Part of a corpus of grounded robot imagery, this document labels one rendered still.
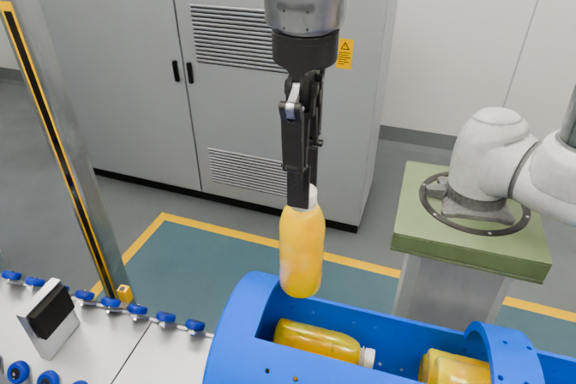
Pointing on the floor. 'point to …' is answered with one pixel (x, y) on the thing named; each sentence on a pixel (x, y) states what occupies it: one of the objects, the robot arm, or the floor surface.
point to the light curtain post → (57, 117)
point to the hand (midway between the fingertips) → (303, 177)
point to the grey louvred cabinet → (210, 79)
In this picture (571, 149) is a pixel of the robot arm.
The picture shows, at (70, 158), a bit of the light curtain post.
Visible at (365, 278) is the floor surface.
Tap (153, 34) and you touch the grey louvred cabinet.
